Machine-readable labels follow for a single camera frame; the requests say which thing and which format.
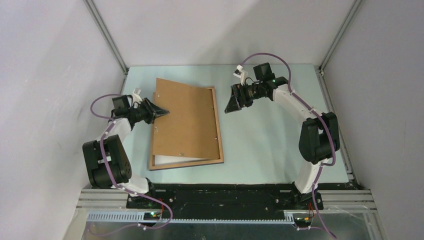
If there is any sunflower photo print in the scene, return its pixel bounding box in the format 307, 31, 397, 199
154, 155, 206, 166

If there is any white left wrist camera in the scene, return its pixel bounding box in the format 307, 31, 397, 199
131, 87, 143, 104

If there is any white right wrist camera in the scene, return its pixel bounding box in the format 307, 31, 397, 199
233, 64, 248, 86

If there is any grey cable duct strip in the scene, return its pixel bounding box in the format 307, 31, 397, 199
86, 211, 295, 225

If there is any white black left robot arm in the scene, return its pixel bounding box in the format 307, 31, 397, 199
82, 93, 170, 208

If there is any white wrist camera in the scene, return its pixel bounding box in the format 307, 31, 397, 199
233, 64, 248, 86
131, 87, 143, 104

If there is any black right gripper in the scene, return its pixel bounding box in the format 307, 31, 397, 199
224, 82, 263, 114

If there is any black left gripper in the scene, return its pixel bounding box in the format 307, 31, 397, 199
128, 97, 170, 125

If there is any aluminium enclosure rail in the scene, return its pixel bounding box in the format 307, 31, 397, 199
83, 0, 129, 75

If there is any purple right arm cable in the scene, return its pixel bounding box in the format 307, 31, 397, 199
240, 52, 338, 239

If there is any brown cardboard backing board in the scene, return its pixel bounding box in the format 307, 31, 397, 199
152, 78, 221, 160

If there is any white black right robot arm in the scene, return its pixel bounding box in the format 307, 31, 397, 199
224, 63, 340, 209

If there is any wooden picture frame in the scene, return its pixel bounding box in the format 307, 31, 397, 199
148, 86, 224, 171

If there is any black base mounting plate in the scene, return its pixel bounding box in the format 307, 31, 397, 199
126, 183, 324, 220

